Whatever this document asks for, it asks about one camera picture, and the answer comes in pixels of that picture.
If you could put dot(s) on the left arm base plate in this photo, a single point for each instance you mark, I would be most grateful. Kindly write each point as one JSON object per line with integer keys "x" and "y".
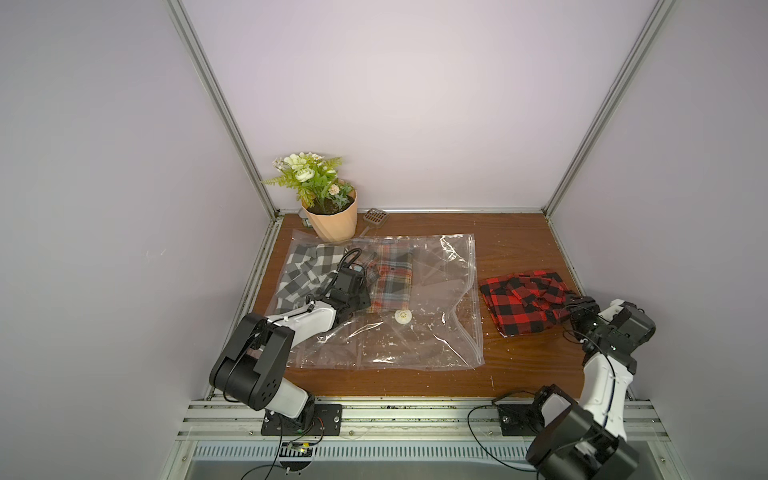
{"x": 324, "y": 420}

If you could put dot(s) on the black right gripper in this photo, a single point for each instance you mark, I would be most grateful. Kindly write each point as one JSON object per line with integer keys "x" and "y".
{"x": 582, "y": 305}

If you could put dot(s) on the artificial green white plant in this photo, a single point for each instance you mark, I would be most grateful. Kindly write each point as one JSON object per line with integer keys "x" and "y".
{"x": 315, "y": 180}

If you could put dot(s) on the aluminium front rail frame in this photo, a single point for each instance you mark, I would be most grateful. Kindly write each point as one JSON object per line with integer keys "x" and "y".
{"x": 372, "y": 428}

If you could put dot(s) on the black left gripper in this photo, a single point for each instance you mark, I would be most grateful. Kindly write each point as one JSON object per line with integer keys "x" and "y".
{"x": 364, "y": 295}

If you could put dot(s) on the red black plaid shirt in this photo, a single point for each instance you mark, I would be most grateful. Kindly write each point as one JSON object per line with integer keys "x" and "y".
{"x": 526, "y": 303}

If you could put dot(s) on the terracotta flower pot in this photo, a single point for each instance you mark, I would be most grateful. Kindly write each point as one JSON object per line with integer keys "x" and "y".
{"x": 337, "y": 227}

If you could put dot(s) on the multicolour tartan shirt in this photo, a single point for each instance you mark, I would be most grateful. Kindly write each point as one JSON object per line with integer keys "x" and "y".
{"x": 389, "y": 268}

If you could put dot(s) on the clear plastic vacuum bag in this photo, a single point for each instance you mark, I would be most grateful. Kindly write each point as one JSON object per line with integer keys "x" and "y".
{"x": 445, "y": 332}

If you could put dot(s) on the small brown slotted scoop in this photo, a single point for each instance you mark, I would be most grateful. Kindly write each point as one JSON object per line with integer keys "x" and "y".
{"x": 373, "y": 218}

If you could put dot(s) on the grey white checked shirt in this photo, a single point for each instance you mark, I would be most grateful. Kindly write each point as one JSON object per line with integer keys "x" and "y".
{"x": 306, "y": 271}

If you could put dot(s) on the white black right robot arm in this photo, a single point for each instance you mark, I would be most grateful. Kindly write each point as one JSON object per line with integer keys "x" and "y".
{"x": 585, "y": 438}

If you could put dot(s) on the white round bag valve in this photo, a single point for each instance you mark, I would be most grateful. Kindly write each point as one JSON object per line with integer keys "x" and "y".
{"x": 403, "y": 317}

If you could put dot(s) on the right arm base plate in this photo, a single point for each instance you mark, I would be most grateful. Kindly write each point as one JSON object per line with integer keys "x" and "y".
{"x": 519, "y": 420}

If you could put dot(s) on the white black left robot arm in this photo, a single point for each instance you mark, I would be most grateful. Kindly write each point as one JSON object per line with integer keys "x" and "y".
{"x": 251, "y": 367}

